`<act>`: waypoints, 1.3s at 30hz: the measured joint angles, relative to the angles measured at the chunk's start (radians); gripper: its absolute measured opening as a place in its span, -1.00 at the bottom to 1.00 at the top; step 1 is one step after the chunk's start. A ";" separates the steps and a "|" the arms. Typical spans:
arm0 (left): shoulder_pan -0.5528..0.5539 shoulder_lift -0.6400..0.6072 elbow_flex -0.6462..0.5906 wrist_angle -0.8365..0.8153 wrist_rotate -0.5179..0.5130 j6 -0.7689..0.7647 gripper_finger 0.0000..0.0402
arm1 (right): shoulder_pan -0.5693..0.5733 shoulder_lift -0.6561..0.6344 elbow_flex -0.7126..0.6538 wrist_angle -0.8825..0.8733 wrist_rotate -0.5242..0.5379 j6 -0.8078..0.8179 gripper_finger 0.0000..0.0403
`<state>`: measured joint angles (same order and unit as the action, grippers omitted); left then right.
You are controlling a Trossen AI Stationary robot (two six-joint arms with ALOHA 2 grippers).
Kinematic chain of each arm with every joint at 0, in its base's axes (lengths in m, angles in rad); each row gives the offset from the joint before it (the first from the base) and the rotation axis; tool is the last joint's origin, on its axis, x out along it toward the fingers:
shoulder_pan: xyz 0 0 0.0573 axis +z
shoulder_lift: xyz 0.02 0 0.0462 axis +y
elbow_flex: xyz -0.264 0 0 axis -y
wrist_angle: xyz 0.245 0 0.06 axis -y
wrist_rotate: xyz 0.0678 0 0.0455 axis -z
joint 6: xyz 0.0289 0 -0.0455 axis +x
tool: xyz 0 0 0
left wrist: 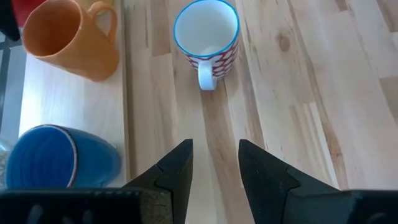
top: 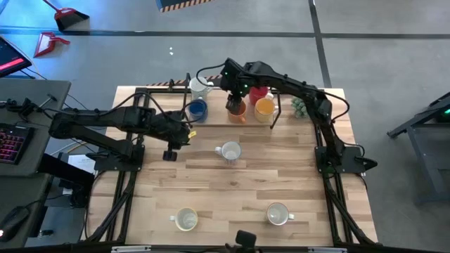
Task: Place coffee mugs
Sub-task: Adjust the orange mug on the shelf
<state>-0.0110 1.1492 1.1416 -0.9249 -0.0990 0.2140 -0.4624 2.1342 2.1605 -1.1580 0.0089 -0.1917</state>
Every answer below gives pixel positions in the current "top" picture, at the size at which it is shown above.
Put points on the black computer monitor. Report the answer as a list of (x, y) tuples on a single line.
[(10, 58)]

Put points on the small black adapter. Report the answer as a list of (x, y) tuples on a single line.
[(45, 232)]

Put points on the black device green light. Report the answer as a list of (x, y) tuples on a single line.
[(441, 107)]

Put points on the dark grey desk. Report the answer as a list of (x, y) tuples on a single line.
[(21, 189)]

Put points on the green artificial succulent plant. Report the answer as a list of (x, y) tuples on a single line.
[(298, 107)]

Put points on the black computer mouse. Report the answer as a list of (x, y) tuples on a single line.
[(12, 221)]

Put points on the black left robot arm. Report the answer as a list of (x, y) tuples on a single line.
[(105, 119)]

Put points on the grey diamond mug red rim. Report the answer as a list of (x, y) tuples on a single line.
[(277, 213)]

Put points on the black aluminium station frame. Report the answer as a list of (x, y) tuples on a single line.
[(140, 90)]

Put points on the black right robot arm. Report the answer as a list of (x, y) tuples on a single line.
[(299, 86)]

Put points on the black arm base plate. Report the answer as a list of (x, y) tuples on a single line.
[(105, 164), (351, 165)]

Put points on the black handheld device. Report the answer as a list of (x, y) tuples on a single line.
[(245, 239)]

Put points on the grey metal stand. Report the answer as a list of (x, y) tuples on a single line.
[(425, 168)]

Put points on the black clamp mount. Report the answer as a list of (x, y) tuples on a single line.
[(21, 105)]

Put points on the white paper sheet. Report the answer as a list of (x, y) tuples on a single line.
[(82, 163)]

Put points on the black backlit keyboard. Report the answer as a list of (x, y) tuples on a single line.
[(14, 144)]

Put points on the green patterned white mug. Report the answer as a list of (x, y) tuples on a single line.
[(198, 89)]

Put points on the wooden rack black metal legs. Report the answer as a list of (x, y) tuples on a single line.
[(218, 117)]

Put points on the silver aluminium extrusion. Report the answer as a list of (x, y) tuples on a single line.
[(130, 248), (327, 249)]

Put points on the orange ceramic mug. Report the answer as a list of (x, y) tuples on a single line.
[(239, 116)]

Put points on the orange floral mug yellow rim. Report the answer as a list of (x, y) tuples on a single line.
[(186, 218)]

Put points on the red lattice mug blue rim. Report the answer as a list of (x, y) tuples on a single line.
[(230, 152)]

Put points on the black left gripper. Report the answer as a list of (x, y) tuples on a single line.
[(168, 126)]

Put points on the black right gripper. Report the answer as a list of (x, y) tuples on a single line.
[(237, 79)]

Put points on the yellow ceramic mug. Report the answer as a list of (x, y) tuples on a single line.
[(264, 109)]

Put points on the yellow tag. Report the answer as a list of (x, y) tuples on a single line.
[(192, 134)]

